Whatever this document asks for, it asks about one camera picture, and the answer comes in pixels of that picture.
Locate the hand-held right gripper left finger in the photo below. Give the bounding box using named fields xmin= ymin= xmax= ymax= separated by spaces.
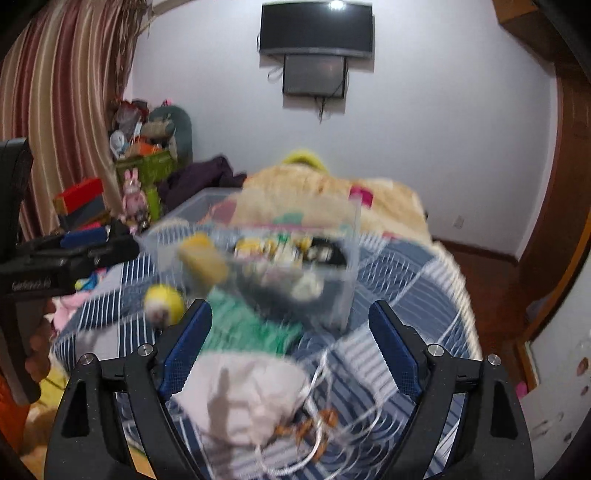
xmin=44 ymin=299 xmax=214 ymax=480

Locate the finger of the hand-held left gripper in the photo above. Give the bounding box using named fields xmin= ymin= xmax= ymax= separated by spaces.
xmin=85 ymin=220 xmax=140 ymax=271
xmin=28 ymin=226 xmax=112 ymax=254

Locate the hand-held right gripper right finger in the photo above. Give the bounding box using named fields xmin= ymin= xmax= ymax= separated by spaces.
xmin=368 ymin=300 xmax=536 ymax=480

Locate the white drawstring bag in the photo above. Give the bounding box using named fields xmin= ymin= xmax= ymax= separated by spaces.
xmin=175 ymin=352 xmax=315 ymax=449

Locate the clear plastic storage box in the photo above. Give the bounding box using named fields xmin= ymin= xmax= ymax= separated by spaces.
xmin=139 ymin=187 xmax=363 ymax=331

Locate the person's left hand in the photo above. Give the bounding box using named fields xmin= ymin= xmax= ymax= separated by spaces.
xmin=25 ymin=318 xmax=52 ymax=382

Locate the red box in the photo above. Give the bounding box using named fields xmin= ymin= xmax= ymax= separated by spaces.
xmin=52 ymin=178 xmax=105 ymax=214

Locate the pink bunny figure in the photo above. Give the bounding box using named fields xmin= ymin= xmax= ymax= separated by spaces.
xmin=121 ymin=168 xmax=149 ymax=228

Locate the round yellow plush toy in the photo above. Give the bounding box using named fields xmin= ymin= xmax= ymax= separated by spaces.
xmin=143 ymin=283 xmax=188 ymax=326

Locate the pink cloth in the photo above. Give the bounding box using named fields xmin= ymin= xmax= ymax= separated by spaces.
xmin=52 ymin=295 xmax=95 ymax=334

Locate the green cloth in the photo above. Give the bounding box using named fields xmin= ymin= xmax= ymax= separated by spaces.
xmin=202 ymin=295 xmax=306 ymax=357

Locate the blue plaid blanket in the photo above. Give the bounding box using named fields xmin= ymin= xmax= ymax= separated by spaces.
xmin=50 ymin=226 xmax=484 ymax=480

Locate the yellow sponge plush toy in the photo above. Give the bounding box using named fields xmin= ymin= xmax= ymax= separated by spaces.
xmin=177 ymin=233 xmax=230 ymax=283

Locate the green cardboard box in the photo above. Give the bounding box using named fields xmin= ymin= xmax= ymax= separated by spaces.
xmin=115 ymin=150 xmax=179 ymax=186

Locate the dark purple cloth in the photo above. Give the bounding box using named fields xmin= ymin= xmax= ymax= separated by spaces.
xmin=159 ymin=156 xmax=248 ymax=214

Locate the pile of assorted clutter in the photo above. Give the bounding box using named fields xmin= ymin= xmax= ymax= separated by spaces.
xmin=108 ymin=97 xmax=154 ymax=158

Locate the grey white plush toy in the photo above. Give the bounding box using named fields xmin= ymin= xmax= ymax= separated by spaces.
xmin=231 ymin=264 xmax=343 ymax=315

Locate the green plush toy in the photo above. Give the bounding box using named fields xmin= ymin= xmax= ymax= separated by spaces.
xmin=148 ymin=105 xmax=193 ymax=163

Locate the black yellow striped plush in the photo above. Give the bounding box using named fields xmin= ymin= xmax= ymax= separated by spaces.
xmin=233 ymin=233 xmax=352 ymax=269

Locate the striped curtain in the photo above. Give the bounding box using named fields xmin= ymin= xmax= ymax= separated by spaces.
xmin=0 ymin=0 xmax=154 ymax=243

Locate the pink tag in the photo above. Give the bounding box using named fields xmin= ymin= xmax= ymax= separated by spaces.
xmin=349 ymin=186 xmax=374 ymax=209

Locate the white panel with stickers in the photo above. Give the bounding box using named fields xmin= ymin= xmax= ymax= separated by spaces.
xmin=521 ymin=318 xmax=591 ymax=464

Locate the beige fluffy blanket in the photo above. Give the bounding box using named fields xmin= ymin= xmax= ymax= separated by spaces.
xmin=242 ymin=163 xmax=433 ymax=246

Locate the yellow-green plush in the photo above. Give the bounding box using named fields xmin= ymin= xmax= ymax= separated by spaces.
xmin=281 ymin=148 xmax=331 ymax=172

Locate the wooden door frame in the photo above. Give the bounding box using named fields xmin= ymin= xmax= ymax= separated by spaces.
xmin=489 ymin=0 xmax=591 ymax=370

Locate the small wall-mounted monitor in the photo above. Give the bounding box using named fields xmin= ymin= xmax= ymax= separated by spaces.
xmin=283 ymin=54 xmax=347 ymax=99

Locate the wall-mounted black television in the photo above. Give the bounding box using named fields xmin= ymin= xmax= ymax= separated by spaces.
xmin=259 ymin=1 xmax=375 ymax=60

